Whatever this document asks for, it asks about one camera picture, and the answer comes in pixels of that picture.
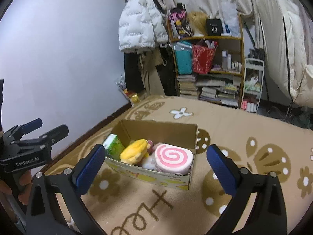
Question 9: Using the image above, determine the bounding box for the green tissue pack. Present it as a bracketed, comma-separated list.
[102, 134, 125, 161]

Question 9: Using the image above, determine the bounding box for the yellow plush toy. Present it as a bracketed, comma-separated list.
[119, 139, 151, 165]

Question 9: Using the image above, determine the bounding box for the pink swirl roll plush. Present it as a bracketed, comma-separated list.
[154, 143, 194, 174]

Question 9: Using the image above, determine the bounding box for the white fluffy plush toy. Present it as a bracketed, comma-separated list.
[141, 155, 156, 170]

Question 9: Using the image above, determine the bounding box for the pink plush bear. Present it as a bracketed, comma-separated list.
[147, 140, 162, 154]

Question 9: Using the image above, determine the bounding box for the person's left hand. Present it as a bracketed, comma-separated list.
[0, 170, 32, 206]

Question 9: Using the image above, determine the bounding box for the cardboard box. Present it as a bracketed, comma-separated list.
[102, 120, 197, 190]

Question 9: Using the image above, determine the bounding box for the stack of books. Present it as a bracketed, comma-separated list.
[177, 71, 242, 108]

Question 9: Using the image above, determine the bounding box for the white small cart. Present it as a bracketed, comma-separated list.
[240, 57, 265, 114]

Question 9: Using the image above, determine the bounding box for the brown hanging coat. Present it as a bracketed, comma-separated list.
[138, 48, 165, 97]

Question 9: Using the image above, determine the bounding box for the wooden bookshelf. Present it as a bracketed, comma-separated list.
[167, 10, 244, 108]

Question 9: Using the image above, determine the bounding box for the red patterned bag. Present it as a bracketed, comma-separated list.
[192, 39, 218, 74]

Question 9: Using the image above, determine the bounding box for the white puffer jacket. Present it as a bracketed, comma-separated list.
[118, 0, 169, 53]

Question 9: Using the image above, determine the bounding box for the teal storage bag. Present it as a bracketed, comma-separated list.
[173, 41, 192, 75]

